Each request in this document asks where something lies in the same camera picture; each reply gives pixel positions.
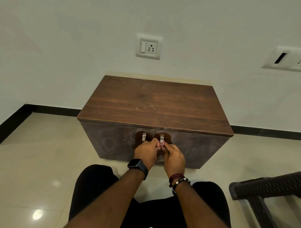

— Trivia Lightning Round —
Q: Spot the person's right hand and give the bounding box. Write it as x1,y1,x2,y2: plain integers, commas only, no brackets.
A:
163,143,186,179

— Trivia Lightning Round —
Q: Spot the person's left hand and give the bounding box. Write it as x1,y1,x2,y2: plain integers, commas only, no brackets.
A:
133,138,161,171

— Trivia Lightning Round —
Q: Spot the brown wooden cabinet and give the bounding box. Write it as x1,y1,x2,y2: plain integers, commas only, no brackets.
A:
77,75,235,169

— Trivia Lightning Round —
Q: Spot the person's right forearm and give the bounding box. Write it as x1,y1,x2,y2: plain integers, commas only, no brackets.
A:
175,182,229,228

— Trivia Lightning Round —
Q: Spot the person's left forearm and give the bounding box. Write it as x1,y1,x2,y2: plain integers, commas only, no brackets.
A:
63,168,145,228

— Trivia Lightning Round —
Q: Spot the person's black trouser leg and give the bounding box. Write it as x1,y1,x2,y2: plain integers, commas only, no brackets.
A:
68,164,232,228

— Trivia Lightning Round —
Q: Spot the black smartwatch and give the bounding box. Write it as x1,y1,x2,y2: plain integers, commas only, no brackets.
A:
127,158,149,181

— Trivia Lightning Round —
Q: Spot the maroon thread wristband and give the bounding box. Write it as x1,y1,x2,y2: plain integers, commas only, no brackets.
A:
168,173,186,188

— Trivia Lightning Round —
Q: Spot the dark woven plastic stool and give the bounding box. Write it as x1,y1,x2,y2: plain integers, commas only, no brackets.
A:
229,171,301,228

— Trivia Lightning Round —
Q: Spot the black silver beaded bracelet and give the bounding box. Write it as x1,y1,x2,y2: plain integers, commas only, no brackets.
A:
172,178,191,196

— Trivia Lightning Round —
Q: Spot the small white switch socket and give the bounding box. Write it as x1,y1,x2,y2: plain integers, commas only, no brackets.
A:
136,34,163,60

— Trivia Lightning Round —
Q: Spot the wide white switch socket panel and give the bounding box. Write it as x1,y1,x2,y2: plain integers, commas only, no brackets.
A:
261,46,301,72

